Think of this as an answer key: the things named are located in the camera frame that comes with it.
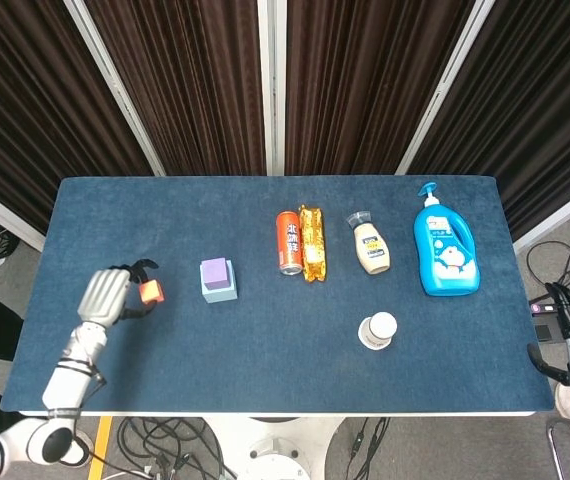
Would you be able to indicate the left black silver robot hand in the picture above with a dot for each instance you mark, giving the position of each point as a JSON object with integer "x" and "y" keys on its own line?
{"x": 100, "y": 295}

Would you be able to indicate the small orange cube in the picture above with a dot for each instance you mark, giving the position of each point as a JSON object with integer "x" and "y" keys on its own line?
{"x": 151, "y": 291}

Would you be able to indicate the purple cube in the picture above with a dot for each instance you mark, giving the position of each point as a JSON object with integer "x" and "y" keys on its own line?
{"x": 215, "y": 272}

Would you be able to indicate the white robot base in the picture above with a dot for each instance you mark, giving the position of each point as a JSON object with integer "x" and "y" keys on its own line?
{"x": 275, "y": 445}

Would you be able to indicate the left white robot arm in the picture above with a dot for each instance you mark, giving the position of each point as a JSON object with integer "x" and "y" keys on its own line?
{"x": 67, "y": 385}

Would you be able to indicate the black power strip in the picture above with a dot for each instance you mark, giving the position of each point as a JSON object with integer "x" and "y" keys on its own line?
{"x": 545, "y": 325}

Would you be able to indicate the metal chair leg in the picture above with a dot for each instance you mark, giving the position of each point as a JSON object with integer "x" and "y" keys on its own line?
{"x": 557, "y": 440}

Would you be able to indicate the large light blue block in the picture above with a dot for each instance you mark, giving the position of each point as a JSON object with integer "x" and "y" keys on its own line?
{"x": 222, "y": 296}

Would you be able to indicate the yellow floor tape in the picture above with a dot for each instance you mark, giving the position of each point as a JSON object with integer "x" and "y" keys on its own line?
{"x": 99, "y": 450}

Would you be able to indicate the blue pump detergent bottle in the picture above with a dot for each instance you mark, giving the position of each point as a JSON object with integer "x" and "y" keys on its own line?
{"x": 445, "y": 255}

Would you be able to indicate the orange soda can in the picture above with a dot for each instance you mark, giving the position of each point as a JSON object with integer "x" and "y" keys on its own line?
{"x": 289, "y": 242}

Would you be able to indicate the dark brown pleated curtain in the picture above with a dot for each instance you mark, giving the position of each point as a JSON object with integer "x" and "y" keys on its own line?
{"x": 190, "y": 85}
{"x": 360, "y": 85}
{"x": 540, "y": 100}
{"x": 25, "y": 100}

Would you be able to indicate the white paper cup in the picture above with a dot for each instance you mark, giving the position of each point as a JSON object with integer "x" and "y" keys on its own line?
{"x": 377, "y": 330}

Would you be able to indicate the gold foil snack pack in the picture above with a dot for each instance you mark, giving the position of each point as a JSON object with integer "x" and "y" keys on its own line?
{"x": 313, "y": 245}

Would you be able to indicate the cream mayonnaise squeeze bottle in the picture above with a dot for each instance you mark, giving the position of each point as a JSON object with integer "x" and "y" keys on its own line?
{"x": 372, "y": 247}

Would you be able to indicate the white screen bottom rail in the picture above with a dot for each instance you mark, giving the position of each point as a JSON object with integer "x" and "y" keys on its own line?
{"x": 0, "y": 212}
{"x": 560, "y": 215}

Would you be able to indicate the white screen post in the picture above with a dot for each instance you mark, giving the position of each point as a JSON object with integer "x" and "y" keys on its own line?
{"x": 445, "y": 85}
{"x": 271, "y": 85}
{"x": 115, "y": 85}

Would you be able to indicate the white table frame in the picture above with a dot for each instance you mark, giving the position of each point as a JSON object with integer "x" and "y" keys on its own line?
{"x": 315, "y": 414}

